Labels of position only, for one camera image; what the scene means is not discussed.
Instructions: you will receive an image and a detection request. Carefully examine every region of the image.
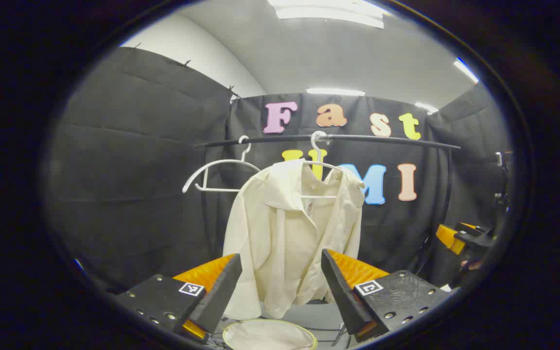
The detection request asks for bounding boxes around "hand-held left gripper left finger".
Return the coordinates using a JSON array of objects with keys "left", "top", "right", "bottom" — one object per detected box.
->
[{"left": 115, "top": 253, "right": 243, "bottom": 343}]

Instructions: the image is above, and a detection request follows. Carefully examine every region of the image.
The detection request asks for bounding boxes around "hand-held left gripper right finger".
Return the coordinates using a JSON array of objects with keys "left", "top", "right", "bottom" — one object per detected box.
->
[{"left": 321, "top": 248, "right": 458, "bottom": 343}]

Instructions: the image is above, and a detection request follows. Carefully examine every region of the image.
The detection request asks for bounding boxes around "white mesh laundry hamper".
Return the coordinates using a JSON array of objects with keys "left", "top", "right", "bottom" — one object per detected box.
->
[{"left": 222, "top": 318, "right": 318, "bottom": 350}]

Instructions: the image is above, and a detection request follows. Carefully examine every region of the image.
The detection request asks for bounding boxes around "cream collared shirt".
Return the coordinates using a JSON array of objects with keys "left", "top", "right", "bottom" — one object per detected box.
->
[{"left": 223, "top": 159, "right": 366, "bottom": 320}]

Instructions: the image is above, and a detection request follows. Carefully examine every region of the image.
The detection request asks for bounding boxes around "white plastic clothes hanger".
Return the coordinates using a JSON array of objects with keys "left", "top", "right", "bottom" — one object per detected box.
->
[
  {"left": 182, "top": 135, "right": 262, "bottom": 194},
  {"left": 302, "top": 130, "right": 345, "bottom": 200}
]

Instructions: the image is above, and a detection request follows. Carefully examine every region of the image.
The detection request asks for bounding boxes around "black garment rack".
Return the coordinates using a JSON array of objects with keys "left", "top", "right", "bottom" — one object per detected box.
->
[{"left": 193, "top": 134, "right": 461, "bottom": 278}]

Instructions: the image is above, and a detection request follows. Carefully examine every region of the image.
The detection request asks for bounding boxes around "black backdrop cloth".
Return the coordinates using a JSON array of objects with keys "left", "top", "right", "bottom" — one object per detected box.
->
[{"left": 47, "top": 46, "right": 511, "bottom": 292}]

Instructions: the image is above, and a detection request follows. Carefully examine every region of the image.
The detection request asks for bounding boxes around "narrow ceiling light strip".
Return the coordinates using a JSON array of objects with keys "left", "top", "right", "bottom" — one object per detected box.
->
[
  {"left": 454, "top": 58, "right": 479, "bottom": 84},
  {"left": 307, "top": 87, "right": 366, "bottom": 97}
]

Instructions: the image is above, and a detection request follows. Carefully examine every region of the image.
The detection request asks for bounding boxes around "large ceiling light panel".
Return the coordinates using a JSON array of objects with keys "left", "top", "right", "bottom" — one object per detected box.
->
[{"left": 268, "top": 0, "right": 385, "bottom": 29}]

